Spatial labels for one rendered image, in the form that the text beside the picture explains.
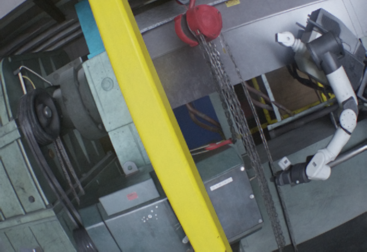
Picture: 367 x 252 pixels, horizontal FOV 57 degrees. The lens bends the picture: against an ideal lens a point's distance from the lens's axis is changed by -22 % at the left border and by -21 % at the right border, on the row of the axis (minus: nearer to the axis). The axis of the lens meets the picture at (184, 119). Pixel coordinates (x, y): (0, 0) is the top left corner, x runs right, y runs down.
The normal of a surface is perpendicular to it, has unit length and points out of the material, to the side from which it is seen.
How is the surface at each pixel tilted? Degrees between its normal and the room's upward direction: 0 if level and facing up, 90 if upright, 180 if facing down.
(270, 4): 78
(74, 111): 99
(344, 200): 90
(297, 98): 90
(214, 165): 45
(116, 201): 90
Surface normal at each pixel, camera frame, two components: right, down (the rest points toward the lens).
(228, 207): 0.17, 0.06
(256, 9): -0.22, -0.01
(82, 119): 0.04, 0.55
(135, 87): -0.14, 0.18
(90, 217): -0.15, -0.61
